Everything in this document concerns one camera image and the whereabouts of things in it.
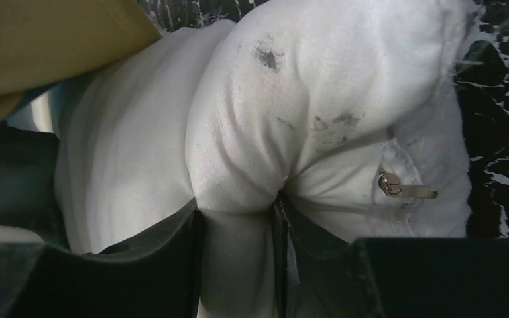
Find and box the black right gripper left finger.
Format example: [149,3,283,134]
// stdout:
[0,201,203,317]

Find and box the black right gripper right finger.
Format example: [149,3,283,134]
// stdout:
[273,194,509,317]

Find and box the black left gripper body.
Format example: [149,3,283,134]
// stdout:
[0,123,68,248]

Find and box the blue beige white pillowcase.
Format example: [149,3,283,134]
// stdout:
[0,1,160,121]

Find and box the white pillow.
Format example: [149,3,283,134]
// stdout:
[50,1,471,317]

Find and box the metal pillow zipper pull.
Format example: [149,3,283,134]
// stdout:
[378,172,438,199]

